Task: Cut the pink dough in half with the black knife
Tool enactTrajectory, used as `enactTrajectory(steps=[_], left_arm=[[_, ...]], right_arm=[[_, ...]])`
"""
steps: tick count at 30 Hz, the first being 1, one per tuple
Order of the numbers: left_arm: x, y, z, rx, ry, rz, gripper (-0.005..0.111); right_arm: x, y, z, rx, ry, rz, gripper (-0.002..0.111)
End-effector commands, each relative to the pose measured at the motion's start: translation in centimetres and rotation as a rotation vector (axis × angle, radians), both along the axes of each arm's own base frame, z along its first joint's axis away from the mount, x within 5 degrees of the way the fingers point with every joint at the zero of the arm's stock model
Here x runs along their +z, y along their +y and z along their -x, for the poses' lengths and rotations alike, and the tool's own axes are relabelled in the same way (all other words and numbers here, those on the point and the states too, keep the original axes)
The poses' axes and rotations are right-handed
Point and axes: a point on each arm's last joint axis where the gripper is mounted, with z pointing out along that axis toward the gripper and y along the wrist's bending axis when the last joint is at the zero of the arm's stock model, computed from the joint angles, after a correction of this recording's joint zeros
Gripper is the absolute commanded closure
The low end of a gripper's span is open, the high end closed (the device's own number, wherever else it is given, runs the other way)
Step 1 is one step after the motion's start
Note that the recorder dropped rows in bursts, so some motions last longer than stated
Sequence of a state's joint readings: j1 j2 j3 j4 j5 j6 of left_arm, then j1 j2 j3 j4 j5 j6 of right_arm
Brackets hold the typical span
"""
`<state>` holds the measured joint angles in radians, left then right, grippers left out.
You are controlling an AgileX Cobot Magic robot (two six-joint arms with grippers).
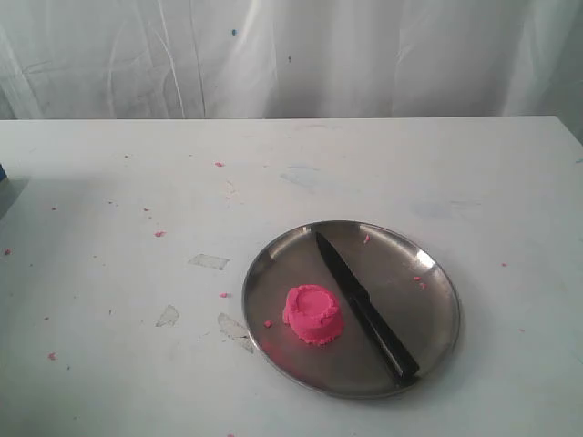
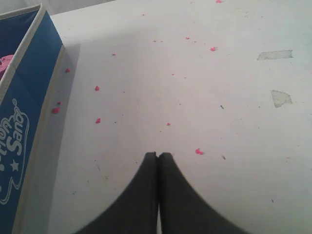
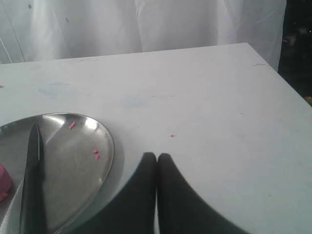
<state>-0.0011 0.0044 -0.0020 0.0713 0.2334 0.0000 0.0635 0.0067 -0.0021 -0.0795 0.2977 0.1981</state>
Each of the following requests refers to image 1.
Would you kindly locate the black knife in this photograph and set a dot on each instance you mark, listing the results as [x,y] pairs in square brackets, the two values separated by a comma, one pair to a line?
[398,359]

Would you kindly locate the round steel plate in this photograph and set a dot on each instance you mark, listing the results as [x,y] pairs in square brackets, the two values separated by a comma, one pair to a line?
[406,285]

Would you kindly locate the white backdrop sheet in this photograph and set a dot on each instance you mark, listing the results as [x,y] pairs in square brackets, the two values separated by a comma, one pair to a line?
[257,59]

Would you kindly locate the pink putty lump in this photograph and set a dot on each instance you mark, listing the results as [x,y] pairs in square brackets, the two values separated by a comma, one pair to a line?
[313,313]

